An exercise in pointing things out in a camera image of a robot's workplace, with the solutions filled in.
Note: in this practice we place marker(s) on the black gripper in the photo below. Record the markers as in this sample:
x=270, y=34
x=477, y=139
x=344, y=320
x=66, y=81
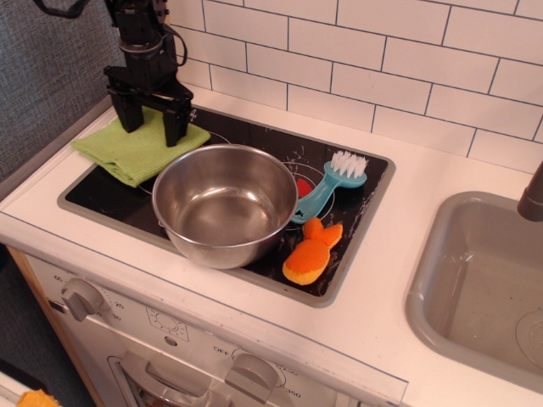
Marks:
x=148, y=79

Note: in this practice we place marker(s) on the green cloth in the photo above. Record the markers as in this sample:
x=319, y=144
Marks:
x=136, y=157

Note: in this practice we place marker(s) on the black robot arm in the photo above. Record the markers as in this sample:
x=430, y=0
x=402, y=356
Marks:
x=139, y=22

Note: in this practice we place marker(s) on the stainless steel bowl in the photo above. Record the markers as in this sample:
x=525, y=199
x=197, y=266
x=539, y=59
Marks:
x=225, y=206

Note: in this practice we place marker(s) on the black toy stovetop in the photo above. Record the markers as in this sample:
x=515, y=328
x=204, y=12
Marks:
x=98, y=196

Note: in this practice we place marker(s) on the grey left timer knob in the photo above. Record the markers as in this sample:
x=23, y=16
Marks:
x=81, y=298

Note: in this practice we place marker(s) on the blue dish brush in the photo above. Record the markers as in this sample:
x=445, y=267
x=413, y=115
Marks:
x=345, y=170

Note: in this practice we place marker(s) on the orange plush fish toy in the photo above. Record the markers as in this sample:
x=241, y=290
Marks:
x=312, y=255

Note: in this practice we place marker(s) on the grey right oven knob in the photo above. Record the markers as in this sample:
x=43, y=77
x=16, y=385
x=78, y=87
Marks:
x=253, y=377

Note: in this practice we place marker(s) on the orange object bottom left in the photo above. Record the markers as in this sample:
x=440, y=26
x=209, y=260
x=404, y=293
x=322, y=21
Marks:
x=37, y=398

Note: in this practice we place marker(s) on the grey plastic sink basin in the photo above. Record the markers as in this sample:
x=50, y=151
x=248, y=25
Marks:
x=476, y=296

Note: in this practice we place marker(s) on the grey faucet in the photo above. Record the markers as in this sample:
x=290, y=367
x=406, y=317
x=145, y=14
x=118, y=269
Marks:
x=530, y=205

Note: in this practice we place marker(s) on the oven door handle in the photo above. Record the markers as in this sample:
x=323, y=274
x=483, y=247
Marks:
x=175, y=376

